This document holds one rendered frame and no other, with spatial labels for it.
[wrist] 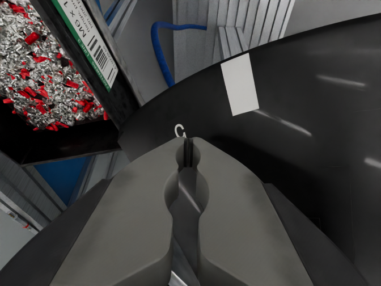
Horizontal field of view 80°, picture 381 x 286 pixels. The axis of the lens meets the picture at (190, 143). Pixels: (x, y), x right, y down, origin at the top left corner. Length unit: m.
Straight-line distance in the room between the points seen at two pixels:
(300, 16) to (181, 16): 0.51
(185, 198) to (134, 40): 1.06
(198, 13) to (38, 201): 0.83
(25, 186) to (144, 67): 0.85
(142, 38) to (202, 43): 0.28
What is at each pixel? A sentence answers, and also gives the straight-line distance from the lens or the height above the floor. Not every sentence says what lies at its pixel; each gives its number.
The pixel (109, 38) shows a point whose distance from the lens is 0.27.
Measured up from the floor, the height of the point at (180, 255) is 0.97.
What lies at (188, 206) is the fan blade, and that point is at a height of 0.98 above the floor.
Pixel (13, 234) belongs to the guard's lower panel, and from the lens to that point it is 1.29.
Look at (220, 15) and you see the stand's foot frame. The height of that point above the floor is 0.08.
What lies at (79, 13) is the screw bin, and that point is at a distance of 0.25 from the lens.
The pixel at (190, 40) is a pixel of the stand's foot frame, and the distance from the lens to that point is 1.07.
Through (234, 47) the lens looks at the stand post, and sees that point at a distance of 0.89.
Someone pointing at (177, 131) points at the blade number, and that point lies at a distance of 0.16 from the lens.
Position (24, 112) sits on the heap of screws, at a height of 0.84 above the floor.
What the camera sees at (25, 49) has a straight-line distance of 0.27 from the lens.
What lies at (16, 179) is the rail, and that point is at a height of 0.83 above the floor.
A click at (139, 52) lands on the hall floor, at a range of 1.21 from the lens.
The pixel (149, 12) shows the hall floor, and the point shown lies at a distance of 1.13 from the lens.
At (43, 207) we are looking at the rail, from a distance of 0.62.
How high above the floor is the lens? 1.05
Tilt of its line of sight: 42 degrees down
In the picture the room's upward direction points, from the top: 179 degrees counter-clockwise
